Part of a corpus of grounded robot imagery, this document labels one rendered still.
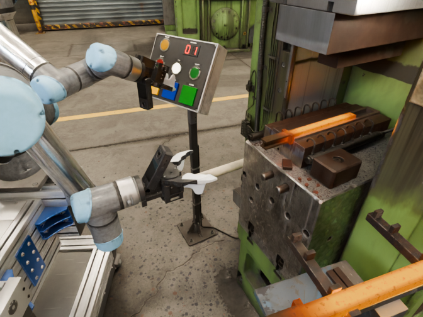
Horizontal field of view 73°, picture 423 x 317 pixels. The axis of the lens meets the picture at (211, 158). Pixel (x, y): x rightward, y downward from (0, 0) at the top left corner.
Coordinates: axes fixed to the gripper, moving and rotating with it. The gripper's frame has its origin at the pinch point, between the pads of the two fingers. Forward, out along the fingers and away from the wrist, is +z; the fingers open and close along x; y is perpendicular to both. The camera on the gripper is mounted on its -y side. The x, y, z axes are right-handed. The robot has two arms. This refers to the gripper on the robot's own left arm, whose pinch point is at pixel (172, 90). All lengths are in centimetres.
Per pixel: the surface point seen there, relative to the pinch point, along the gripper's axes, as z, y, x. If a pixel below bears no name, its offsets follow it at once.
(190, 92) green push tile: 9.5, 1.7, -1.3
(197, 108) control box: 10.3, -3.7, -6.4
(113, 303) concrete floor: 16, -113, 13
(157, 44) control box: 10.3, 17.4, 24.2
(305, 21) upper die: -10, 27, -45
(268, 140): -1.6, -6.0, -43.7
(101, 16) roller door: 398, 138, 642
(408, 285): -26, -20, -85
